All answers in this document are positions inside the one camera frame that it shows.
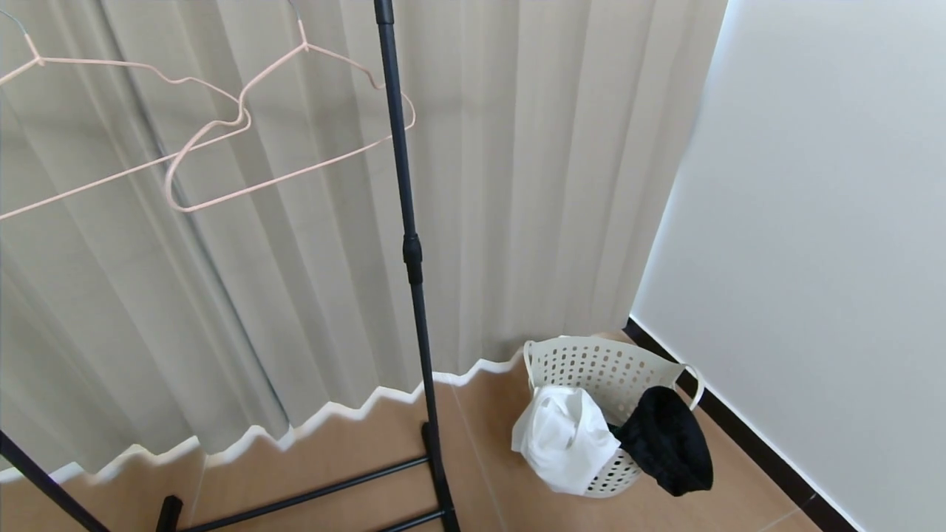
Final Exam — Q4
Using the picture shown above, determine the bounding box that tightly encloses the white laundry basket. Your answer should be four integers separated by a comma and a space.
522, 335, 706, 499

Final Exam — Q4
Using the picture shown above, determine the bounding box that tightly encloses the pink clothes hanger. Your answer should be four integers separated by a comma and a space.
163, 0, 417, 214
0, 7, 253, 222

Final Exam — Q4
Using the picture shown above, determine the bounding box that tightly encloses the black clothes rack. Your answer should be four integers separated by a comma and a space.
0, 0, 463, 532

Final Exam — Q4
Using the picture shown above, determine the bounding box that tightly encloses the black garment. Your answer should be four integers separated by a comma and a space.
611, 384, 715, 498

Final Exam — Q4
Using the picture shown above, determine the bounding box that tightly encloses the beige curtain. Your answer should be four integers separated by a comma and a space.
0, 0, 729, 475

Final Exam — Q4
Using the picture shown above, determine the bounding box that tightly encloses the white printed t-shirt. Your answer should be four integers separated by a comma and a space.
510, 383, 622, 497

